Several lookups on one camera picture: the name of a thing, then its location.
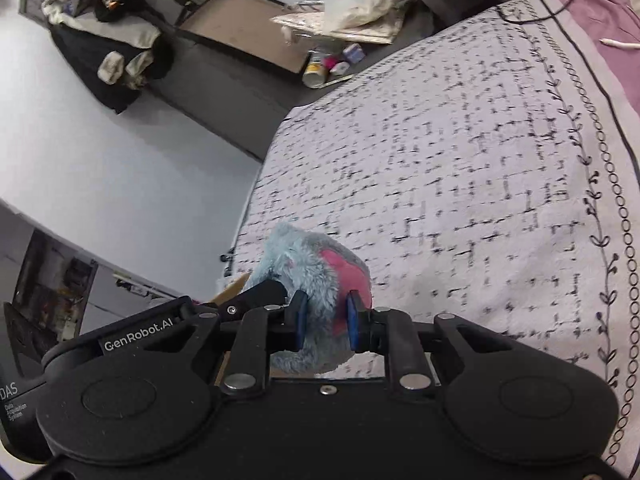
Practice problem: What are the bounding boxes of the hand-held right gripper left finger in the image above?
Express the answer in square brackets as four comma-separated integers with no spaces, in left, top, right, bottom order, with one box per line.
[199,290,308,396]

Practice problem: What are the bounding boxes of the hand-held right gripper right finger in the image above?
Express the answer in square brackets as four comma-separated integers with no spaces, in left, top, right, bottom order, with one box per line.
[347,290,597,393]

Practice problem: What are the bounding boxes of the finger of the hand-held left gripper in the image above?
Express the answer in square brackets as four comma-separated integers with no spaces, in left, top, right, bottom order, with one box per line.
[219,279,292,319]

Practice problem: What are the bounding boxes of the brown cardboard box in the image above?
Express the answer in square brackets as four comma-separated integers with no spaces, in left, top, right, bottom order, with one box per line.
[212,272,252,307]

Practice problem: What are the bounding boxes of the grey pink plush toy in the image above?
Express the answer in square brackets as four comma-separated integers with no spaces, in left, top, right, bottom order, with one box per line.
[247,222,373,376]

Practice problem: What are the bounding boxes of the row of small shelf items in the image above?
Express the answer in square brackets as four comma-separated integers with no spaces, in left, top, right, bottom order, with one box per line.
[17,230,98,341]

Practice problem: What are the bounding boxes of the white and grey wardrobe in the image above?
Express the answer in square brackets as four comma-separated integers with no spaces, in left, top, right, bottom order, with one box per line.
[0,197,101,376]

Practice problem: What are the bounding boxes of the black and white printed blanket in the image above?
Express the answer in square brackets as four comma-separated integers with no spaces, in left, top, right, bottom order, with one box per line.
[232,0,640,480]

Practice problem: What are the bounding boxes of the grey door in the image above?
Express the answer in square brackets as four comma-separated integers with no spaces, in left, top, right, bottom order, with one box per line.
[17,0,301,163]

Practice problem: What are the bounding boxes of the white and yellow can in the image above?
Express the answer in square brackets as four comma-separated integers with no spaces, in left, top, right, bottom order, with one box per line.
[301,50,333,90]

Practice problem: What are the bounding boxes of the black hanging coat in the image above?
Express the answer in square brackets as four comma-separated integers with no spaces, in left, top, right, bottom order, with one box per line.
[47,0,176,115]

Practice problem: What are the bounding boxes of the large black framed board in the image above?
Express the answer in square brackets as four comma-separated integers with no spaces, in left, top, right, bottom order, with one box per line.
[172,0,313,78]

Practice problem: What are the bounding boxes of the floral fabric bag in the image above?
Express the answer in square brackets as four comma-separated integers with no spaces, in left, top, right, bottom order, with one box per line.
[270,10,406,46]

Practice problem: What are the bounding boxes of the beige hanging garment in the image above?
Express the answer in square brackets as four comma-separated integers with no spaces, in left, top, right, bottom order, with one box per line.
[42,2,163,88]

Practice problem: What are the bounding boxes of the plastic bag of cream clothing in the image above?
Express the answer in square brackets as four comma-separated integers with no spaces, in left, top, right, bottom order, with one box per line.
[320,0,411,33]

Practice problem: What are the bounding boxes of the pink bed sheet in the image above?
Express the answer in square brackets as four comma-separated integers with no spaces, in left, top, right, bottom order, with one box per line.
[547,0,640,126]

